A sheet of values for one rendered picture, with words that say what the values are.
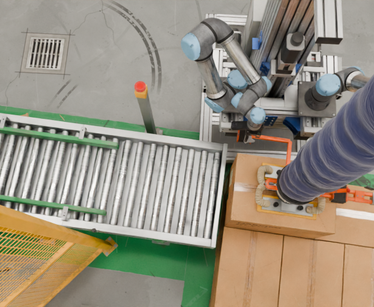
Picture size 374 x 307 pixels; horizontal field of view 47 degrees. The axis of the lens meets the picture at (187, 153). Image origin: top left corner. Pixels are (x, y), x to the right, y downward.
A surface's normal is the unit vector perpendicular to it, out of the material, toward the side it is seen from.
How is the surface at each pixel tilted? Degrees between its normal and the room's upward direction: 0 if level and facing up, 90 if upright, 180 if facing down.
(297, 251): 0
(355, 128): 75
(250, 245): 0
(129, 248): 0
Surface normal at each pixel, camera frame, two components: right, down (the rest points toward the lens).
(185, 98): 0.00, -0.25
